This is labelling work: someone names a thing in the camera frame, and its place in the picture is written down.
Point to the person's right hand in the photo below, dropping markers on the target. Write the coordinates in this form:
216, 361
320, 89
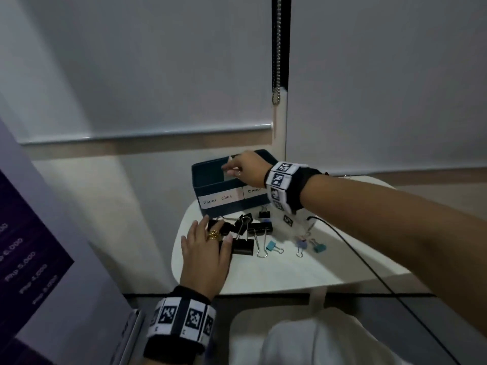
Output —
251, 167

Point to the person's left hand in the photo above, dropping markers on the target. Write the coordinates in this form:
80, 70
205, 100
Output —
201, 266

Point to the person's left thumb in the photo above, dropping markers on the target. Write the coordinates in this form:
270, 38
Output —
226, 247

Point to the person's left middle finger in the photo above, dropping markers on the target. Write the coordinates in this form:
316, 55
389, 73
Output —
201, 229

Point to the person's right fingers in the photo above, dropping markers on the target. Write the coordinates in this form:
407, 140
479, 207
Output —
231, 167

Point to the person's right forearm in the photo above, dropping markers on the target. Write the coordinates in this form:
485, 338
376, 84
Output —
388, 224

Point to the large black binder clip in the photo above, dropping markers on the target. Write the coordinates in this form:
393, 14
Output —
224, 228
242, 223
243, 247
260, 228

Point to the dark blue organizer box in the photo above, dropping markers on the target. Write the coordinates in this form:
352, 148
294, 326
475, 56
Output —
209, 178

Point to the narrow white handwritten label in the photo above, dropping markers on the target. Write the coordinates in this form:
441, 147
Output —
253, 191

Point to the wide white handwritten label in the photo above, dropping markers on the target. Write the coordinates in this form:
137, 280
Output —
220, 201

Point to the small light blue binder clip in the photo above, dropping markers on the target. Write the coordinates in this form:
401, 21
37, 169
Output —
271, 245

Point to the small black binder clip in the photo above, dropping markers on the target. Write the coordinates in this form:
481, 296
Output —
264, 214

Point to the right wristband with markers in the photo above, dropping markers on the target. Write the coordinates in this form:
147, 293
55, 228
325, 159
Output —
283, 186

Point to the wristband with markers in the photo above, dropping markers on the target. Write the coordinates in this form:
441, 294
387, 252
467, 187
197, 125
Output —
178, 319
283, 186

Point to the small square marker tag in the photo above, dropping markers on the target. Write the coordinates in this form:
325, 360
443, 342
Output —
288, 220

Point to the small purple binder clip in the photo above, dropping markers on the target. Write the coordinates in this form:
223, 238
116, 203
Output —
301, 244

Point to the left wristband with markers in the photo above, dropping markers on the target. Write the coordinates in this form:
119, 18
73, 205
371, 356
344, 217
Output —
178, 319

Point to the small teal binder clip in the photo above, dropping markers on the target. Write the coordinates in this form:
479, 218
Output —
319, 247

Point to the white table leg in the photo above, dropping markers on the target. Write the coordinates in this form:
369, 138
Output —
317, 298

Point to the wide grey roller blind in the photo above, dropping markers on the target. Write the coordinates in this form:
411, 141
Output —
144, 60

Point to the person's white trousers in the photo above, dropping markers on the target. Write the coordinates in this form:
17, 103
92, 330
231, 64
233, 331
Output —
334, 342

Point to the purple printed display board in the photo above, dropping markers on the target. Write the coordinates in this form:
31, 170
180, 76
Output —
34, 239

